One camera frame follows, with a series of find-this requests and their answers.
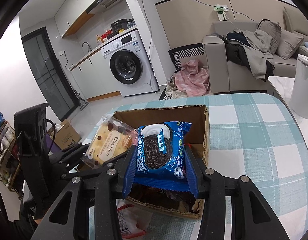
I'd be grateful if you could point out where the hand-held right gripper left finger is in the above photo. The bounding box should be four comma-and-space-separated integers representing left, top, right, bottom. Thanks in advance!
31, 144, 141, 240

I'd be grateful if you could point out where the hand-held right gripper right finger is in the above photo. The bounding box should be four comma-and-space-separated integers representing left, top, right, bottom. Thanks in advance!
184, 142, 291, 240

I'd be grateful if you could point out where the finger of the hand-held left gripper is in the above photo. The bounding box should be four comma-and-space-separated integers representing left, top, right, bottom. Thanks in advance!
60, 142, 92, 161
66, 161, 114, 178

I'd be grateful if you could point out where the yellow cracker packet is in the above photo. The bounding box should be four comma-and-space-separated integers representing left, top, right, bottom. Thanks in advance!
81, 115, 136, 170

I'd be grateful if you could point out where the blue cookie packet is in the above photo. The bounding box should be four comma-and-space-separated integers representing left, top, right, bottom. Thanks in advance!
122, 121, 198, 198

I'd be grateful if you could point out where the brown cardboard box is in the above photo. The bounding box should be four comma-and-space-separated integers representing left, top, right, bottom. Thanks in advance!
111, 104, 210, 220

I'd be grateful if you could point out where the small cardboard box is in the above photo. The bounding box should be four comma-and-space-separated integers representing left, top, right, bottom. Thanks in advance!
54, 119, 82, 151

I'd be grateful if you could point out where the purple floor mat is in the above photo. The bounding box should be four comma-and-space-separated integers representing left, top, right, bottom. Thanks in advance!
45, 129, 63, 156

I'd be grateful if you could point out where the metal shoe rack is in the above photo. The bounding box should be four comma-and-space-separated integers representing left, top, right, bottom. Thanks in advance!
0, 113, 26, 196

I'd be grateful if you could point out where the white packet with red edge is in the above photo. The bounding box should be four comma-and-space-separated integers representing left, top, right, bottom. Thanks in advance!
116, 203, 154, 238

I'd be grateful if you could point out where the grey floor mop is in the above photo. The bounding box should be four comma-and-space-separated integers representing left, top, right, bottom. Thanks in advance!
73, 89, 90, 111

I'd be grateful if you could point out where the white kitchen counter cabinet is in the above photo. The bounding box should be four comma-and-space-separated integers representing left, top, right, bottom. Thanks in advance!
69, 25, 138, 101

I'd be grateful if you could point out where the dark glass door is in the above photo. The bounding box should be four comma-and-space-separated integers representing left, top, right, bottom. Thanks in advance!
21, 27, 77, 121

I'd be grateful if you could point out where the pink cloth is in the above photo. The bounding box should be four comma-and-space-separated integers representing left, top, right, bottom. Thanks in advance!
174, 60, 210, 97

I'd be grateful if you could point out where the white washing machine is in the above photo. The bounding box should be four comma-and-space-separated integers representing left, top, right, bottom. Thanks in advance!
101, 30, 160, 98

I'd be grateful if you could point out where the grey sofa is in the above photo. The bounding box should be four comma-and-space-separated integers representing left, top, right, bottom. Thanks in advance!
202, 7, 308, 95

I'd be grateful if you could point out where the white marble side table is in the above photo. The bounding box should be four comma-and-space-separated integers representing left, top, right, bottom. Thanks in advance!
267, 75, 308, 131

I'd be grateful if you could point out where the black white patterned basket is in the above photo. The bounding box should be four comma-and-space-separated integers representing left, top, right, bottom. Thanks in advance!
168, 43, 206, 71

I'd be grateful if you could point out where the black rice cooker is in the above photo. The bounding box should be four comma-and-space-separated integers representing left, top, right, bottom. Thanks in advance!
111, 19, 130, 36

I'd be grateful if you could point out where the dark clothes pile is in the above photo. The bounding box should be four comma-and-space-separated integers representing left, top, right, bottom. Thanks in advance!
225, 31, 253, 68

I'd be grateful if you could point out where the grey jacket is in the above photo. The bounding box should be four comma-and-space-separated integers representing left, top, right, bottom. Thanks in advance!
234, 29, 275, 81

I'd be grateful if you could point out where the white trash can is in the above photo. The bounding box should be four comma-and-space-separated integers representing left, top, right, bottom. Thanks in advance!
289, 54, 308, 119

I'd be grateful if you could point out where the large grey pillow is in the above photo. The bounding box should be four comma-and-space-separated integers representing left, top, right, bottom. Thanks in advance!
257, 19, 283, 55

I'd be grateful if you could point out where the flat grey pillow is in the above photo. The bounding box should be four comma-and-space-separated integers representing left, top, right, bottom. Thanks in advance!
275, 29, 305, 60

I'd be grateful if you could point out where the black cable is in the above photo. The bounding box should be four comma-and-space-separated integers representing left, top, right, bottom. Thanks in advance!
44, 119, 57, 153

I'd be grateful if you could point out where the white wall cabinet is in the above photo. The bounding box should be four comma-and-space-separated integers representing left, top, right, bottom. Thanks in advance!
54, 0, 105, 40

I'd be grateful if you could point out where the green white wall controller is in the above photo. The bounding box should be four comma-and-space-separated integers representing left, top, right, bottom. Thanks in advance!
213, 4, 230, 22

